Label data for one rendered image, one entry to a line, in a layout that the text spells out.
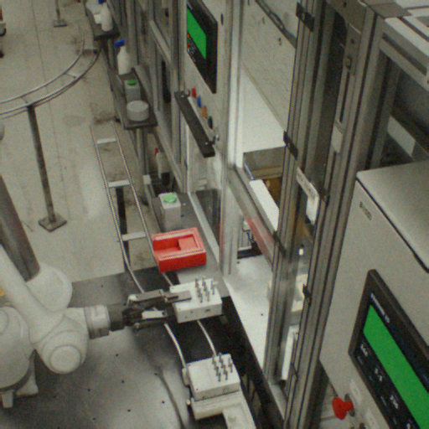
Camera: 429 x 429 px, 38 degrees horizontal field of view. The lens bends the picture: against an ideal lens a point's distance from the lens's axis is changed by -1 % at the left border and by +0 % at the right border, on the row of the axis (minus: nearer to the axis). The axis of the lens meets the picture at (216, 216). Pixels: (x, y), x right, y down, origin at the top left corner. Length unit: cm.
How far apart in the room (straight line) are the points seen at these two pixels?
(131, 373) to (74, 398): 19
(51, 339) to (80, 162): 269
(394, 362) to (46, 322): 90
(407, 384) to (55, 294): 134
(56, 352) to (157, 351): 66
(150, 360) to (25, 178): 221
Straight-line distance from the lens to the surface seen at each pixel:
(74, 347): 153
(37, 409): 205
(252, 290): 198
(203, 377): 175
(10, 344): 193
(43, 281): 199
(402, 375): 94
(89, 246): 350
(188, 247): 205
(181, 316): 174
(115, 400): 202
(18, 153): 431
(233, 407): 177
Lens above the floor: 236
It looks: 40 degrees down
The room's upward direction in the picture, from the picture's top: 1 degrees clockwise
